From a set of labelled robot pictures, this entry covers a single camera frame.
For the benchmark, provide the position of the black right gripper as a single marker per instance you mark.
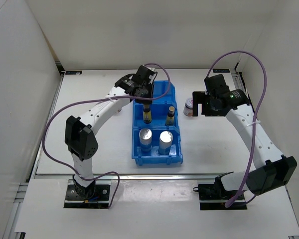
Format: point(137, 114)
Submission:
point(200, 97)

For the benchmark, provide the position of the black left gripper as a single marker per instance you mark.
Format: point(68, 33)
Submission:
point(150, 87)

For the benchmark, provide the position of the yellow-label brown bottle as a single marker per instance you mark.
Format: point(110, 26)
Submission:
point(147, 114)
point(170, 116)

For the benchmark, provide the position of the blue-label silver-lid shaker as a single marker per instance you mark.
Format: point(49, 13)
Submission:
point(145, 137)
point(165, 142)

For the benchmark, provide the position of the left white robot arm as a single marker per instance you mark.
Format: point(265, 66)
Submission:
point(80, 131)

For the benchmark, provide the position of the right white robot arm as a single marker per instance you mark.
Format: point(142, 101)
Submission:
point(272, 168)

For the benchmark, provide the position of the blue three-compartment plastic bin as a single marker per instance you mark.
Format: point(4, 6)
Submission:
point(159, 110)

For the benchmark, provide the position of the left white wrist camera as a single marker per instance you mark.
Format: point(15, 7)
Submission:
point(145, 73)

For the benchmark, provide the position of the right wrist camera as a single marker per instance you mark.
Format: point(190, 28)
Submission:
point(216, 85)

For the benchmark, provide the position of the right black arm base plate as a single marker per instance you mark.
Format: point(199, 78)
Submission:
point(210, 200)

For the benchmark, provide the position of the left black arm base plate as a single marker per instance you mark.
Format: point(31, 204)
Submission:
point(99, 198)

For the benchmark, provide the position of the front aluminium rail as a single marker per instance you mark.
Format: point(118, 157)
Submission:
point(205, 176)

